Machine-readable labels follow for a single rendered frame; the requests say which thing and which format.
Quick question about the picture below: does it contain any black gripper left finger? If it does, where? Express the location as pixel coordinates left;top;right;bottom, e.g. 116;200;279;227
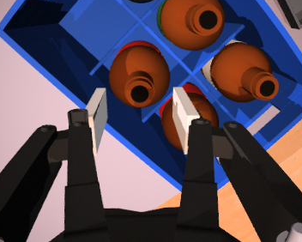
0;88;111;242

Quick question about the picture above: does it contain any dark blue crate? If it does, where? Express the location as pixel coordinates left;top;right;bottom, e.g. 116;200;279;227
0;0;302;191

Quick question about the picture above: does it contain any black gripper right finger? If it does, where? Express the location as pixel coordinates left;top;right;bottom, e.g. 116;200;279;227
172;87;302;242

